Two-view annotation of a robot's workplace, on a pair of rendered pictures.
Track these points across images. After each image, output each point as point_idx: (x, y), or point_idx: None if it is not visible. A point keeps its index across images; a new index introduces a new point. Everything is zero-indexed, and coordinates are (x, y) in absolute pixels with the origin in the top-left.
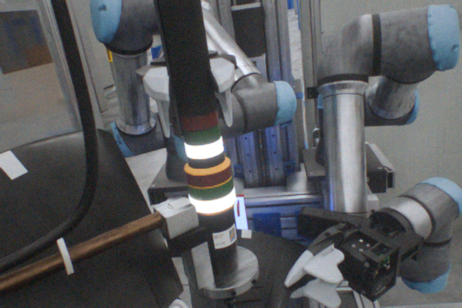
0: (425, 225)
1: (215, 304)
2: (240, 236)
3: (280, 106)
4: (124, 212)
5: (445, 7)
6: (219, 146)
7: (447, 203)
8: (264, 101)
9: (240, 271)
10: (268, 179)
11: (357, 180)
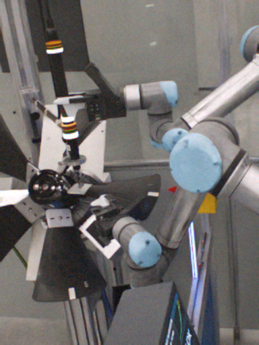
0: (115, 233)
1: (100, 184)
2: (150, 191)
3: (162, 141)
4: (87, 130)
5: (184, 139)
6: (63, 119)
7: (127, 242)
8: (161, 133)
9: (69, 160)
10: None
11: (166, 213)
